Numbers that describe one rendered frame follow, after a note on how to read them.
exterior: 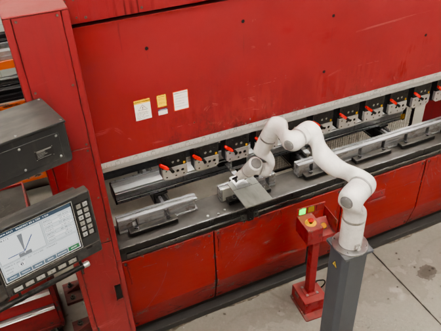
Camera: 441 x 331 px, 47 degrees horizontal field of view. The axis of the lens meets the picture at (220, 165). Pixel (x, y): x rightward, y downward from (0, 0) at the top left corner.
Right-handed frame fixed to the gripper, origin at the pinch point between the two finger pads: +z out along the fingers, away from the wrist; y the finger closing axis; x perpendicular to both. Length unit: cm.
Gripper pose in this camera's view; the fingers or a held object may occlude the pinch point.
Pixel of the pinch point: (240, 178)
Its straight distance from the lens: 313.9
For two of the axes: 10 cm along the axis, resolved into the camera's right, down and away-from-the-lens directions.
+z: -2.4, 2.9, 9.3
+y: -9.1, 2.7, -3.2
